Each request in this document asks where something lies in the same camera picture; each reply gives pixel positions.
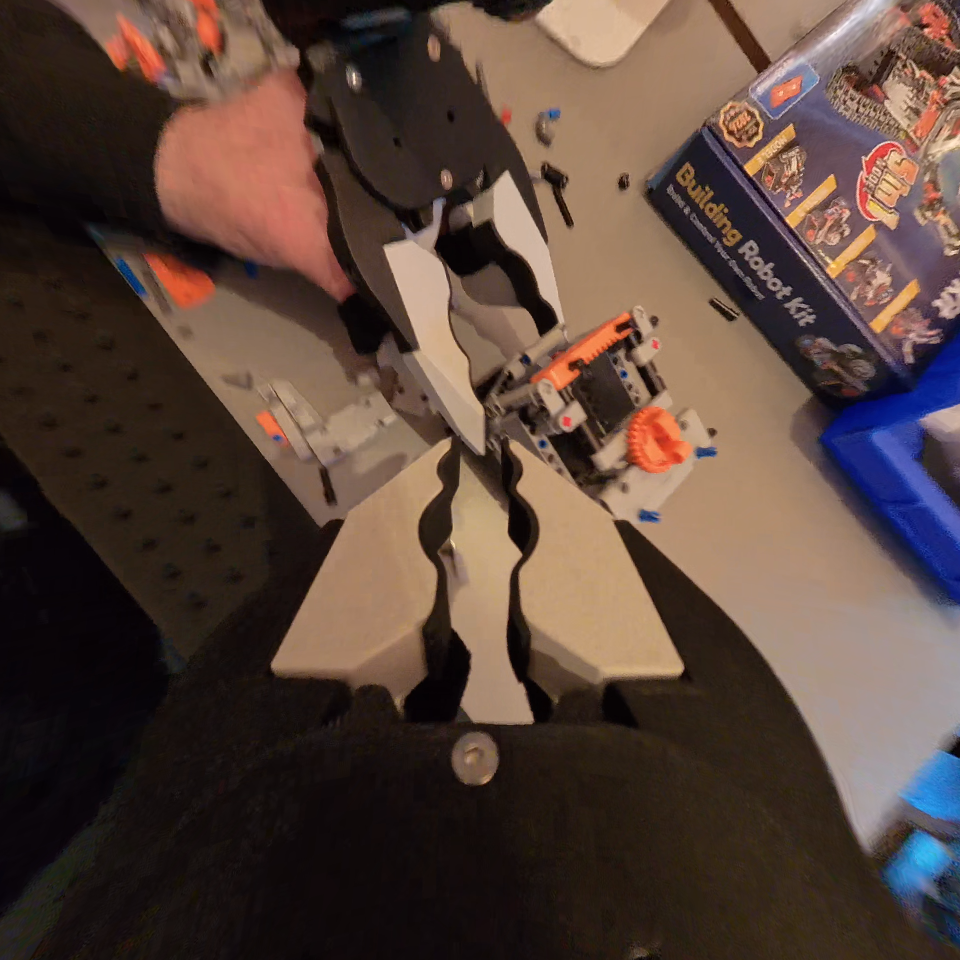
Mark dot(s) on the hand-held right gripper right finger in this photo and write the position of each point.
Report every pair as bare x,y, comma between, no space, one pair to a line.
600,600

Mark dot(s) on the white book stand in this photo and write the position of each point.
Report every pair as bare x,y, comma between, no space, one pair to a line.
600,27

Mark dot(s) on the black connector pin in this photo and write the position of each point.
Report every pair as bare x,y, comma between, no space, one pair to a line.
725,308
327,483

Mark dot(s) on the blue robot kit box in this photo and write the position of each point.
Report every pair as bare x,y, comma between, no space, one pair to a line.
840,210

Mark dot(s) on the large orange wedge piece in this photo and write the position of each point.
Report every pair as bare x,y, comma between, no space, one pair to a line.
180,278

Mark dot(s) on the orange gear frame assembly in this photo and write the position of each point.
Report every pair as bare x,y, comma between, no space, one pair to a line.
615,413

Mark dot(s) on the person's left hand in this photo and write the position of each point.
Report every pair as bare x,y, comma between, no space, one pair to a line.
248,165

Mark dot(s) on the person's left forearm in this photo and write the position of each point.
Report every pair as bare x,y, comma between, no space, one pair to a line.
75,105

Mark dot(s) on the blue plastic bin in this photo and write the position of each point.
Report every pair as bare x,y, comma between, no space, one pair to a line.
900,480

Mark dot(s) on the black studded panel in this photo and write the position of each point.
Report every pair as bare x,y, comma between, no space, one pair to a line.
120,420

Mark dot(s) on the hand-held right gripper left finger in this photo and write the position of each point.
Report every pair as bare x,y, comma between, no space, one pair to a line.
360,600

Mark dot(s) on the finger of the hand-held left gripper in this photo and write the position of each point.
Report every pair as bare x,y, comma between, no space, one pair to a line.
435,330
522,255

